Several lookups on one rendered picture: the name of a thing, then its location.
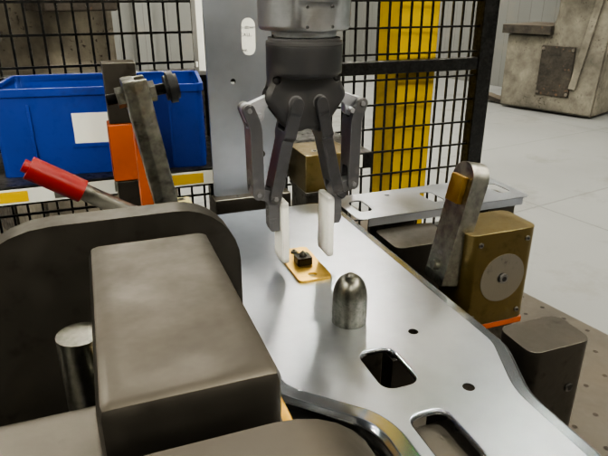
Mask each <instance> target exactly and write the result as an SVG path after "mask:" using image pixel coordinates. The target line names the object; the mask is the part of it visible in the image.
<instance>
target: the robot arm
mask: <svg viewBox="0 0 608 456"><path fill-rule="evenodd" d="M350 14H351V0H257V15H258V26H259V28H260V29H261V30H264V31H271V36H268V40H265V45H266V77H267V80H266V85H265V87H264V89H263V91H262V96H260V97H259V98H257V99H254V100H251V101H249V102H246V101H241V102H240V103H239V104H238V107H237V108H238V110H239V113H240V115H241V118H242V121H243V124H244V134H245V152H246V170H247V187H248V192H249V193H250V194H251V195H252V197H253V198H254V199H255V200H257V201H260V200H262V201H265V204H266V224H267V226H268V228H269V229H270V230H271V231H272V232H274V233H275V253H276V254H277V256H278V257H279V258H280V260H281V261H282V262H283V263H288V262H289V261H290V248H289V203H288V202H287V201H286V200H285V199H284V198H283V197H282V194H283V189H284V186H285V181H286V176H287V173H288V168H289V163H290V156H291V151H292V147H293V143H294V142H295V140H296V138H297V135H298V131H301V130H304V129H307V128H308V129H311V131H312V133H313V135H314V138H315V142H316V146H317V151H318V158H319V163H320V166H321V171H322V175H323V179H324V184H325V187H326V189H327V191H326V190H325V189H320V190H319V191H318V247H319V248H320V249H321V250H322V251H323V252H324V253H325V254H326V255H327V256H332V255H333V246H334V223H339V221H340V219H341V199H343V198H345V196H346V195H347V192H346V191H347V190H349V189H356V188H357V187H358V184H359V167H360V148H361V130H362V119H363V117H364V115H365V112H366V108H367V104H368V101H367V99H366V98H363V97H360V96H357V95H355V94H352V95H351V94H348V93H345V89H344V87H343V85H342V82H341V72H342V42H343V40H340V37H339V36H337V31H344V30H347V29H348V28H349V26H350ZM340 103H341V110H342V112H343V117H342V132H341V158H340V171H339V166H338V161H337V153H336V149H335V144H334V139H333V136H334V131H333V127H332V122H331V117H332V116H333V114H334V113H335V111H336V110H337V108H338V106H339V105H340ZM267 107H268V108H269V110H270V111H271V113H272V114H273V115H274V117H275V118H276V119H277V122H276V127H275V139H274V144H273V149H272V153H271V161H270V166H269V171H268V175H267V180H266V185H265V186H264V164H263V141H262V127H261V121H262V120H263V119H264V110H265V109H266V108H267Z"/></svg>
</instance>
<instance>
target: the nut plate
mask: <svg viewBox="0 0 608 456"><path fill-rule="evenodd" d="M293 249H295V250H297V251H298V253H294V254H291V250H293ZM301 251H304V252H305V253H306V254H307V257H300V256H299V254H300V252H301ZM284 264H285V265H286V267H287V268H288V269H289V270H290V272H291V273H292V275H293V276H294V277H295V279H296V280H297V281H298V282H299V283H308V282H313V281H319V280H328V279H330V278H331V273H330V272H329V271H328V270H327V269H326V268H325V267H324V266H323V265H322V263H321V262H320V261H319V260H318V259H317V258H316V257H315V256H314V255H313V253H312V252H311V251H310V250H309V249H308V248H307V247H298V248H291V249H290V261H289V262H288V263H284ZM310 274H315V275H316V276H309V275H310Z"/></svg>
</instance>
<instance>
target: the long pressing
mask: <svg viewBox="0 0 608 456"><path fill-rule="evenodd" d="M218 216H219V217H220V218H221V219H222V220H223V221H224V223H225V224H226V226H227V227H228V229H229V230H230V232H231V233H232V235H233V237H234V238H235V240H236V242H237V244H238V247H239V249H240V255H241V265H242V303H243V306H244V307H245V308H246V310H247V312H248V314H249V316H250V318H251V320H252V322H253V324H254V326H255V327H256V329H257V331H258V332H259V334H260V336H261V339H262V341H263V343H264V345H265V346H266V347H267V349H268V351H269V353H270V355H271V357H272V359H273V361H274V363H275V365H276V367H277V368H278V369H279V371H280V395H281V397H282V399H283V401H284V403H285V404H286V406H287V407H288V409H289V411H290V414H291V416H292V418H293V419H319V420H324V421H329V422H333V423H339V424H341V425H343V426H345V427H347V428H349V429H351V430H353V431H354V432H356V433H357V434H358V435H359V436H360V437H362V438H363V439H364V440H365V441H366V442H367V444H368V445H370V446H371V447H373V448H374V449H375V450H376V451H377V452H378V453H379V454H380V455H381V456H436V455H435V454H434V453H433V451H432V450H431V449H430V447H429V446H428V445H427V443H426V442H425V441H424V440H423V438H422V437H421V435H420V434H419V433H418V432H417V431H416V430H415V429H414V427H413V422H414V421H415V420H417V419H420V418H423V417H426V416H430V415H433V414H440V415H444V416H445V417H447V418H448V419H450V420H451V422H452V423H453V424H454V425H455V426H456V427H457V428H458V430H459V431H460V432H461V433H462V434H463V435H464V437H465V438H466V439H467V440H468V441H469V442H470V444H471V445H472V446H473V447H474V448H475V449H476V450H477V452H478V453H479V454H480V455H481V456H602V455H601V454H600V453H598V452H597V451H596V450H595V449H594V448H593V447H591V446H590V445H589V444H588V443H587V442H586V441H584V440H583V439H582V438H581V437H580V436H579V435H578V434H576V433H575V432H574V431H573V430H572V429H571V428H570V427H568V426H567V425H566V424H565V423H564V422H563V421H561V420H560V419H559V418H558V417H557V416H556V415H555V414H553V413H552V412H551V411H550V410H549V409H548V408H546V407H545V406H544V405H543V404H542V403H541V402H540V401H539V400H538V399H537V398H536V397H535V396H534V395H533V394H532V393H531V391H530V390H529V388H528V387H527V384H526V382H525V380H524V378H523V376H522V374H521V373H520V371H519V369H518V366H517V363H516V361H515V359H514V357H513V356H512V354H511V352H510V351H509V349H508V347H507V346H506V345H505V344H504V343H503V342H502V341H501V340H500V339H499V338H497V337H496V336H495V335H494V334H492V333H491V332H490V331H489V330H487V329H486V328H485V327H483V326H482V325H481V324H480V323H479V322H478V321H477V320H476V319H475V318H473V317H472V316H471V315H470V314H468V313H467V312H466V311H465V310H463V309H462V308H461V307H460V306H458V305H457V304H456V303H455V302H453V301H452V300H451V299H449V298H448V297H447V296H446V295H445V294H443V293H442V292H441V291H440V290H438V289H437V288H436V287H435V286H433V285H432V284H431V283H430V282H429V281H428V280H427V279H425V278H424V277H423V276H422V275H421V274H419V273H418V272H417V271H415V270H414V269H413V268H412V267H411V266H409V265H408V264H407V263H406V262H404V261H403V260H402V259H401V258H399V257H398V256H397V255H396V254H394V253H393V252H392V251H390V250H389V249H388V248H387V247H386V246H384V245H383V244H382V243H381V242H379V241H378V240H377V239H376V238H375V237H374V236H373V235H372V234H370V233H369V232H368V231H367V230H365V229H364V228H363V227H362V226H360V225H359V224H358V223H356V222H355V221H354V220H353V219H352V218H350V217H349V216H348V215H347V214H345V213H344V212H343V211H342V210H341V219H340V221H339V223H334V246H333V255H332V256H327V255H326V254H325V253H324V252H323V251H322V250H321V249H320V248H319V247H318V203H310V204H295V205H289V248H290V249H291V248H298V247H307V248H308V249H309V250H310V251H311V252H312V253H313V255H314V256H315V257H316V258H317V259H318V260H319V261H320V262H321V263H322V265H323V266H324V267H325V268H326V269H327V270H328V271H329V272H330V273H331V278H330V279H328V280H319V281H313V282H308V283H299V282H298V281H297V280H296V279H295V277H294V276H293V275H292V273H291V272H290V270H289V269H288V268H287V267H286V265H285V264H284V263H283V262H282V261H281V260H280V258H279V257H278V256H277V254H276V253H275V233H274V232H272V231H271V230H270V229H269V228H268V226H267V224H266V209H259V210H251V211H244V212H237V213H229V214H218ZM349 272H353V273H355V274H357V275H359V276H360V277H361V278H362V279H363V281H364V283H365V285H366V293H367V303H366V324H365V325H364V326H363V327H361V328H358V329H343V328H339V327H336V326H335V325H334V324H333V323H332V297H333V289H334V286H335V284H336V281H337V279H338V278H339V277H340V276H341V275H343V274H345V273H349ZM409 330H416V331H418V333H417V334H411V333H409V332H408V331H409ZM381 352H386V353H390V354H392V355H393V356H394V357H395V358H396V359H397V360H398V361H399V362H400V364H401V365H402V366H403V367H404V368H405V369H406V371H407V372H408V373H409V374H410V375H411V376H412V377H413V379H414V383H412V384H410V385H405V386H401V387H397V388H387V387H384V386H382V385H380V384H379V382H378V381H377V380H376V378H375V377H374V376H373V374H372V373H371V372H370V370H369V369H368V368H367V367H366V365H365V364H364V362H363V361H362V358H363V357H364V356H368V355H373V354H376V353H381ZM463 385H472V386H474V388H475V389H474V390H473V391H467V390H465V389H463V387H462V386H463Z"/></svg>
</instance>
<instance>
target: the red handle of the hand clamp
mask: <svg viewBox="0 0 608 456"><path fill-rule="evenodd" d="M20 171H21V172H23V173H25V174H24V179H25V180H27V181H30V182H32V183H34V184H37V185H39V186H42V187H44V188H46V189H49V190H51V191H53V192H55V193H57V194H59V195H63V196H65V197H68V198H70V199H71V200H74V201H76V202H79V201H80V200H82V201H84V202H86V203H88V204H92V205H94V206H97V207H99V208H100V209H103V210H108V209H116V208H123V207H131V206H136V205H133V204H131V203H129V202H127V201H124V200H122V199H120V198H118V197H116V196H114V195H111V194H108V193H106V192H104V191H102V190H99V189H98V188H96V187H94V186H91V185H88V180H85V179H83V178H81V177H79V176H76V175H74V174H72V173H70V172H67V171H65V170H63V169H61V168H59V167H57V166H54V165H52V164H49V163H47V162H45V161H43V160H41V159H39V158H37V157H33V159H32V161H30V160H27V159H25V161H24V163H23V165H22V167H21V169H20Z"/></svg>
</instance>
